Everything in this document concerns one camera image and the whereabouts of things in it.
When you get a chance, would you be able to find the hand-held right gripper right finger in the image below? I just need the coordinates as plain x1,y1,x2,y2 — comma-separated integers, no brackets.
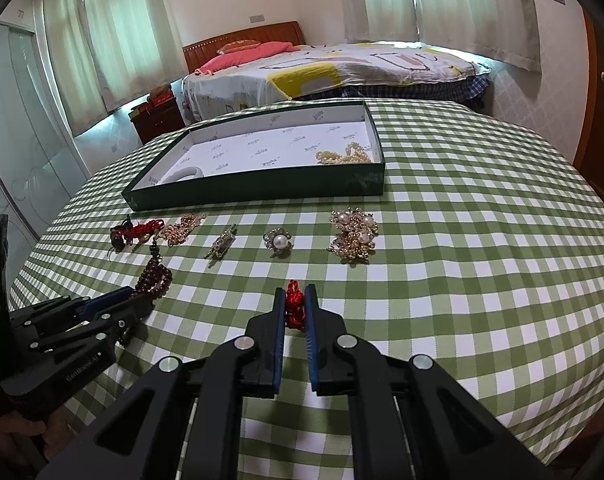
304,284,552,480

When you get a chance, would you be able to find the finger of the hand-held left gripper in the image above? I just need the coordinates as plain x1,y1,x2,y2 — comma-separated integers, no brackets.
9,286,137,333
27,294,155,358

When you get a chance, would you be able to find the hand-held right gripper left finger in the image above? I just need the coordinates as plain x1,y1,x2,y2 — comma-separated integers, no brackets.
34,286,289,480

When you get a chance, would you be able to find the red knot charm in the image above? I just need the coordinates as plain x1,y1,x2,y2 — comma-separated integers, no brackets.
285,279,307,332

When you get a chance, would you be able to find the dark red bead bracelet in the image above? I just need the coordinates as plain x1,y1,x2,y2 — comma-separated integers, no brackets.
134,240,173,301

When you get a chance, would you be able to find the red braided cord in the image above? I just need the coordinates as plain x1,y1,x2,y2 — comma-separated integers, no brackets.
127,218,167,251

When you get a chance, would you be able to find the gold chain necklace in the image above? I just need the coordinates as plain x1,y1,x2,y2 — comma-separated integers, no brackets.
158,213,207,247

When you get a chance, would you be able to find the pearl flower brooch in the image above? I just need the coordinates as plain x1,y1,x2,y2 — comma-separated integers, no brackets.
263,229,293,257

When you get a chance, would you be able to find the gold pearl cluster necklace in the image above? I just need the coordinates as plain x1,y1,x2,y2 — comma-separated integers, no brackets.
327,206,379,264

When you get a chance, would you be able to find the rhinestone hair clip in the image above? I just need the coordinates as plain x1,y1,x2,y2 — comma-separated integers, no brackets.
204,224,237,261

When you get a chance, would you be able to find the white bangle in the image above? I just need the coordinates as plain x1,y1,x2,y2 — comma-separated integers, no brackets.
163,166,205,184

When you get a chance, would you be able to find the white shallow tray box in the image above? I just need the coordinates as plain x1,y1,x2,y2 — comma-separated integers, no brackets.
121,100,387,212

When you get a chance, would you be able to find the person's left hand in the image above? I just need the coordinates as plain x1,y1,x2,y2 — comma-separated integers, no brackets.
0,407,50,461

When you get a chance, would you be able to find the green checkered tablecloth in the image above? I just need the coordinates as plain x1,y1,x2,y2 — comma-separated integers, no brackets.
7,97,604,466

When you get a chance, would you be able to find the dark wooden nightstand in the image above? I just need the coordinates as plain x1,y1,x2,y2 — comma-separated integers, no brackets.
128,95,185,145

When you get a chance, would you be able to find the frosted glass wardrobe door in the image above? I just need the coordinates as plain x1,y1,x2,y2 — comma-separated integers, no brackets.
0,20,90,246

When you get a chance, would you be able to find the white sheer curtain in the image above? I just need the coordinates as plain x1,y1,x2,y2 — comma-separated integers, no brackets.
79,0,180,111
342,0,423,46
42,0,108,136
407,0,540,73

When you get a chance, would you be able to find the bed with patterned sheet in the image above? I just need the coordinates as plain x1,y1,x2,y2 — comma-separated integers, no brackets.
182,42,492,123

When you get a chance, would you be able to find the pink pillow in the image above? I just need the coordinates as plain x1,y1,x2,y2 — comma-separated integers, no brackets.
194,41,303,77

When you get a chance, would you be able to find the orange pillow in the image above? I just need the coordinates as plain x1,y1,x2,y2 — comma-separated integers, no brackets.
217,40,260,55

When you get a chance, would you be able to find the wooden headboard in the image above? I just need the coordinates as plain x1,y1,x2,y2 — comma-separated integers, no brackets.
183,21,305,73

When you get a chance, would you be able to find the wooden door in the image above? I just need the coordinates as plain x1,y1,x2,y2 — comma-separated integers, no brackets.
574,5,604,201

